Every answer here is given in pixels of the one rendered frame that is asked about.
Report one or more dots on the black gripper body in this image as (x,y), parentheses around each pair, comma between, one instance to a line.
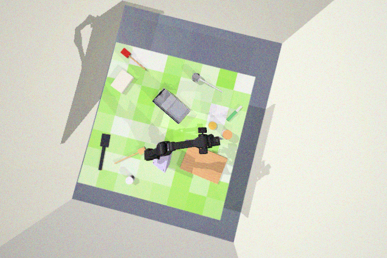
(202,130)

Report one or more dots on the wooden board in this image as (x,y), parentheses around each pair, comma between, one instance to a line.
(208,166)

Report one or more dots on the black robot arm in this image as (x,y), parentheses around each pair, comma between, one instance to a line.
(204,141)

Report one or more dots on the grey canister with wooden lid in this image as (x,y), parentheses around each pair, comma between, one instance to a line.
(226,134)

